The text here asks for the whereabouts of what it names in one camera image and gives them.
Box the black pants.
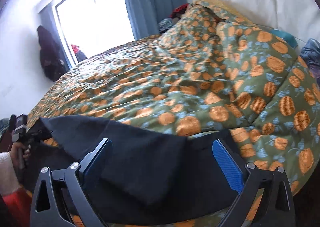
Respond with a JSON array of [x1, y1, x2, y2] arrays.
[[22, 116, 239, 226]]

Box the blue denim clothing at right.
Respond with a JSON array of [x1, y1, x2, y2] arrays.
[[300, 38, 320, 78]]

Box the blue grey clothing pile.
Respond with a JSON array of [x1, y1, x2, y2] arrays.
[[158, 18, 174, 34]]

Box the red clothing pile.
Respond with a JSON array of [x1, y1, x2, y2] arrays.
[[170, 3, 189, 19]]

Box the left hand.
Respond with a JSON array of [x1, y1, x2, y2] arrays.
[[10, 142, 31, 168]]

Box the orange red rug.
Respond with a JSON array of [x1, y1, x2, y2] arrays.
[[3, 188, 32, 226]]

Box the red object outside window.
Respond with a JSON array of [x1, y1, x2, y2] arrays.
[[71, 45, 87, 63]]

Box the green orange patterned duvet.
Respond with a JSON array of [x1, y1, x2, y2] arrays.
[[26, 0, 320, 227]]

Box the teal cloth by headboard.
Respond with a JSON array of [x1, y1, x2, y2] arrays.
[[270, 29, 298, 48]]

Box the white headboard cushion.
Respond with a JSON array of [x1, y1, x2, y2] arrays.
[[221, 0, 319, 47]]

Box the dark jacket hanging on wall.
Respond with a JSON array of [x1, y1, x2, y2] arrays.
[[37, 25, 67, 82]]

